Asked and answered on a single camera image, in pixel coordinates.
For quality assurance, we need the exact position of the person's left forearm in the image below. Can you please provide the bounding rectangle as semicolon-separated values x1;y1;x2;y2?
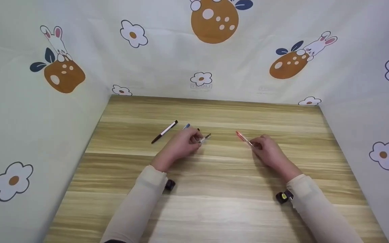
99;165;169;243

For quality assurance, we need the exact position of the clear pen with orange cap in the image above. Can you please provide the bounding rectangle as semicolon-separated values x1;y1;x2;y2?
236;131;254;148

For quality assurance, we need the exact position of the person's right forearm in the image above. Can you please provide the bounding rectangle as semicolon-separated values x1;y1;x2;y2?
286;174;364;243

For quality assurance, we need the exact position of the person's right hand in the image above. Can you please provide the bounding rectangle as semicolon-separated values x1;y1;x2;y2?
251;134;302;182

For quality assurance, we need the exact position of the person's left hand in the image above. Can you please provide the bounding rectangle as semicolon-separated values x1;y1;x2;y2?
151;128;204;172

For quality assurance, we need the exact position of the white pen with black cap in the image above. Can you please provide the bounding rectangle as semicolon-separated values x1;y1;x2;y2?
151;120;179;144

